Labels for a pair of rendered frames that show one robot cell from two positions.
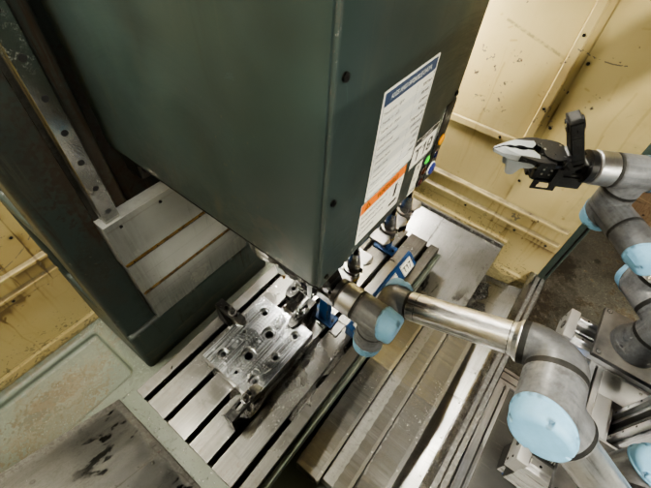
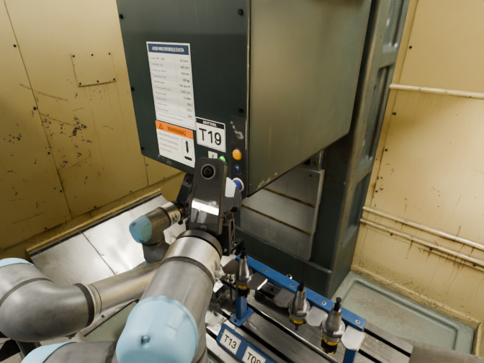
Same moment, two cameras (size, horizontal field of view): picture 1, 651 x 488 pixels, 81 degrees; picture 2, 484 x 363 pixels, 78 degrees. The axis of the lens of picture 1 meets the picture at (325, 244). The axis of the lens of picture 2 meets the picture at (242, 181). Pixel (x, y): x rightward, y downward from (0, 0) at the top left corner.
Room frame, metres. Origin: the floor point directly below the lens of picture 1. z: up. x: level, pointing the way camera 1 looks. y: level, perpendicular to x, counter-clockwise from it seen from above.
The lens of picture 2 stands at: (0.78, -0.87, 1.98)
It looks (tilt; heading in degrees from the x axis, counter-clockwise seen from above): 27 degrees down; 95
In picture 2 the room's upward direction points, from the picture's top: straight up
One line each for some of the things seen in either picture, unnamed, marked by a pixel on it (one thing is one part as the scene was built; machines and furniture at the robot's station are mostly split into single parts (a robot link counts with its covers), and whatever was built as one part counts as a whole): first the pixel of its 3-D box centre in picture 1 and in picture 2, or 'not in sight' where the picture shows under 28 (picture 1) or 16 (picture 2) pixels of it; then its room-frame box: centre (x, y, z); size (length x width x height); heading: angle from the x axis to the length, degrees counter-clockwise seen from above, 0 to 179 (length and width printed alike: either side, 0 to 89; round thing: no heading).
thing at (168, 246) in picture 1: (190, 235); (274, 203); (0.84, 0.48, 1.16); 0.48 x 0.05 x 0.51; 146
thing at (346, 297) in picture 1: (349, 297); (170, 214); (0.47, -0.07, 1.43); 0.08 x 0.05 x 0.08; 146
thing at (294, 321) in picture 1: (301, 316); (232, 287); (0.66, 0.06, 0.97); 0.13 x 0.03 x 0.15; 146
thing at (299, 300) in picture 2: (391, 219); (300, 297); (0.90, -0.22, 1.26); 0.04 x 0.04 x 0.07
